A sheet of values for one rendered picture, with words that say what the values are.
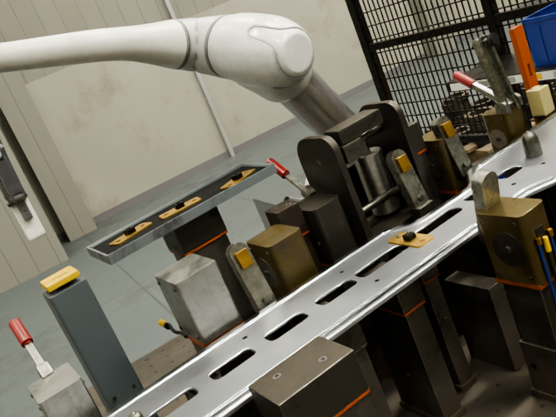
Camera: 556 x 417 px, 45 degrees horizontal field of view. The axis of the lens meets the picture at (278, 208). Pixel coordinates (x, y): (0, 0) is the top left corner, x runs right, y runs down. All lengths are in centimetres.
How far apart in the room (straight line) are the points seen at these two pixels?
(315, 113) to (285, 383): 76
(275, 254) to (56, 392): 41
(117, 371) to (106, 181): 628
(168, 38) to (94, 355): 62
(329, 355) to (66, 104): 669
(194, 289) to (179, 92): 664
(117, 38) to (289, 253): 52
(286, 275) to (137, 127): 645
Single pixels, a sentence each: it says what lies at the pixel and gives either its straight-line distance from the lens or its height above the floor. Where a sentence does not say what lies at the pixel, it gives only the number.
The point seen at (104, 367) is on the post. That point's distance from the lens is 127.
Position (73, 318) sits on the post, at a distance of 123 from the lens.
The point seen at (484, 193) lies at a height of 107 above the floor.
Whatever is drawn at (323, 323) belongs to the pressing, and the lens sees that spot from 101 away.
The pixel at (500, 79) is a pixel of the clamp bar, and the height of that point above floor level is 112.
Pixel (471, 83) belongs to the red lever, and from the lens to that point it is 158.
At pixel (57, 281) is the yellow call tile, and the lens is 122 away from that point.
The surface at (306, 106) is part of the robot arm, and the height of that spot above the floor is 122.
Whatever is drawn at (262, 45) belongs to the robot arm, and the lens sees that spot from 129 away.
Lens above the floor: 145
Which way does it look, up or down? 16 degrees down
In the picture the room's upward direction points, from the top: 23 degrees counter-clockwise
